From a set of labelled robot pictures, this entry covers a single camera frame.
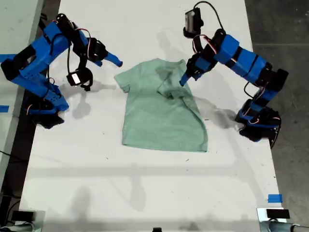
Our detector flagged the grey tube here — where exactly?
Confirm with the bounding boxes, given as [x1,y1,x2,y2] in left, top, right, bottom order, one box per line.
[0,222,34,232]
[260,220,309,232]

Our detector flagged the gripper black camera cable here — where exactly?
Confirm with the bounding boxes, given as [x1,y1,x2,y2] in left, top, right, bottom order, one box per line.
[49,32,73,75]
[193,1,225,31]

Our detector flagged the pale green T-shirt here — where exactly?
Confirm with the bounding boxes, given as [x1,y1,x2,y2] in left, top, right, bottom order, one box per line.
[113,58,209,153]

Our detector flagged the blue tape square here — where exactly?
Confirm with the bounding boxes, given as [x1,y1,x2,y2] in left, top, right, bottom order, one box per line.
[267,194,283,203]

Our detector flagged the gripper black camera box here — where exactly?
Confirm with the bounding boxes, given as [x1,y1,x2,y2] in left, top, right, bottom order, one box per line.
[183,7,205,39]
[66,68,94,92]

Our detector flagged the shiny metal bracket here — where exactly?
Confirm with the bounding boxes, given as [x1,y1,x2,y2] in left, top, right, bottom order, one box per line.
[19,210,46,232]
[256,207,284,232]

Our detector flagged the pale side table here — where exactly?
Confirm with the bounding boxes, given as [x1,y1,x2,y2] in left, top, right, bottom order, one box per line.
[0,0,44,187]

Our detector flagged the small black box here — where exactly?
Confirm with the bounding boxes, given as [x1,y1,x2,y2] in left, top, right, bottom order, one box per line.
[11,210,36,222]
[266,209,290,219]

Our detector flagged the black stand leg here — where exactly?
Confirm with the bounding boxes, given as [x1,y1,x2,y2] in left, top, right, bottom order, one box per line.
[40,13,50,29]

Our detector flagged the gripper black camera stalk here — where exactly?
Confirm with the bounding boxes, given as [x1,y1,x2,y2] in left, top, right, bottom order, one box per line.
[192,35,205,55]
[78,54,89,73]

